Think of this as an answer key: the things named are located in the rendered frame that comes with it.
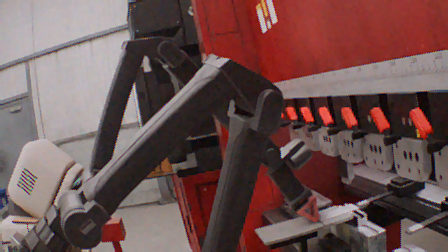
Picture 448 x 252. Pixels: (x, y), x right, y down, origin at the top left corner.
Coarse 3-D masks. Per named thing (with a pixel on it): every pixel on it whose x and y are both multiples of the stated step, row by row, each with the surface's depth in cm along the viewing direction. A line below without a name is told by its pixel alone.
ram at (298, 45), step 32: (256, 0) 195; (288, 0) 149; (320, 0) 118; (352, 0) 96; (384, 0) 80; (416, 0) 67; (256, 32) 213; (288, 32) 161; (320, 32) 127; (352, 32) 103; (384, 32) 85; (416, 32) 71; (288, 64) 172; (320, 64) 135; (352, 64) 109; (288, 96) 183
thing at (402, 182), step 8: (400, 176) 149; (392, 184) 147; (400, 184) 141; (408, 184) 139; (416, 184) 140; (424, 184) 140; (392, 192) 143; (400, 192) 139; (408, 192) 139; (368, 200) 144; (376, 200) 143
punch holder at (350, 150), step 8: (336, 96) 127; (344, 96) 120; (352, 96) 117; (336, 104) 128; (344, 104) 121; (352, 104) 117; (336, 112) 130; (352, 112) 117; (336, 120) 131; (344, 120) 124; (344, 128) 125; (360, 128) 117; (344, 136) 125; (344, 144) 127; (352, 144) 121; (360, 144) 117; (344, 152) 128; (352, 152) 121; (360, 152) 117; (352, 160) 121; (360, 160) 119
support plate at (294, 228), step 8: (328, 208) 151; (336, 208) 149; (344, 216) 136; (352, 216) 134; (280, 224) 148; (288, 224) 146; (296, 224) 143; (304, 224) 141; (312, 224) 138; (320, 224) 136; (328, 224) 134; (256, 232) 147; (264, 232) 143; (272, 232) 141; (280, 232) 139; (288, 232) 137; (296, 232) 135; (304, 232) 133; (264, 240) 134; (272, 240) 133; (280, 240) 132
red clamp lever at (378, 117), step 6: (378, 108) 93; (372, 114) 92; (378, 114) 91; (378, 120) 90; (384, 120) 90; (378, 126) 90; (384, 126) 89; (384, 132) 88; (384, 138) 87; (390, 138) 86; (396, 138) 86; (384, 144) 87; (390, 144) 87
